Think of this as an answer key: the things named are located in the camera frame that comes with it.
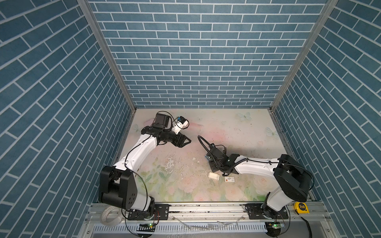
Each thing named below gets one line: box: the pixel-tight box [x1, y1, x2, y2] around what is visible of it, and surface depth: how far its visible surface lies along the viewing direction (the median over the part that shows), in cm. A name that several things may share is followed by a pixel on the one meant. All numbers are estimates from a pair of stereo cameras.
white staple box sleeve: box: [224, 176, 236, 183], surface depth 85 cm
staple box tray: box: [207, 171, 220, 181], surface depth 87 cm
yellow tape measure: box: [293, 201, 310, 214], surface depth 75 cm
